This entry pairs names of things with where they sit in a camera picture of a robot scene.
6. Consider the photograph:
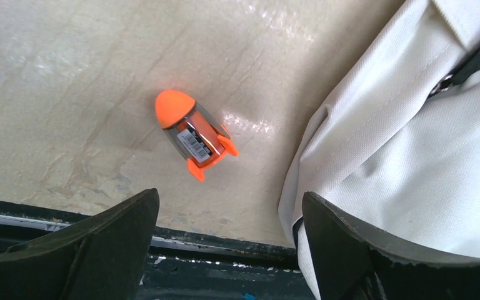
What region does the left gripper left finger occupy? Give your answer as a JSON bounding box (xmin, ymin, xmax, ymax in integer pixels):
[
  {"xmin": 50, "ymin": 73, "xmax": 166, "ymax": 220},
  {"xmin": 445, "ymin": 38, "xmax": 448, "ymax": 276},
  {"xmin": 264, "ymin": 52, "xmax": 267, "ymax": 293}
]
[{"xmin": 0, "ymin": 189, "xmax": 159, "ymax": 299}]

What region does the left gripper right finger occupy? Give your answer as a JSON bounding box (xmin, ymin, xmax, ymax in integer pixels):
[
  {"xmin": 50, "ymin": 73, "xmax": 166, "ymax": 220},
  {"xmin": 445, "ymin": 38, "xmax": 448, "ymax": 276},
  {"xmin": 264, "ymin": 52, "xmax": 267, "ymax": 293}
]
[{"xmin": 302, "ymin": 192, "xmax": 480, "ymax": 299}]

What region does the beige canvas backpack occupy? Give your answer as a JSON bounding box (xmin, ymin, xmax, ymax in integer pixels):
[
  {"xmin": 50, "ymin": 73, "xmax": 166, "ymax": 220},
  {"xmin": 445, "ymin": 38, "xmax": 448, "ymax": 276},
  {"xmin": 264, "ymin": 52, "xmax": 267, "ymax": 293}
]
[{"xmin": 278, "ymin": 1, "xmax": 480, "ymax": 299}]

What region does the orange pencil sharpener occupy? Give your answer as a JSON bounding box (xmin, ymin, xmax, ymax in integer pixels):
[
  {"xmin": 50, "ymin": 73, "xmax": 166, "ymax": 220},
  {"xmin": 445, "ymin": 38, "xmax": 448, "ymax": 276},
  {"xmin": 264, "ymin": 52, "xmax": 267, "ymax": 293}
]
[{"xmin": 154, "ymin": 90, "xmax": 239, "ymax": 182}]

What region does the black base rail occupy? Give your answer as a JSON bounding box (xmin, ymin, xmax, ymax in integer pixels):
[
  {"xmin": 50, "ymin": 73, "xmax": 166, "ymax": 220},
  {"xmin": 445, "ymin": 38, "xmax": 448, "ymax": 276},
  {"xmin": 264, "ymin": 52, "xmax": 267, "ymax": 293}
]
[{"xmin": 0, "ymin": 201, "xmax": 313, "ymax": 299}]

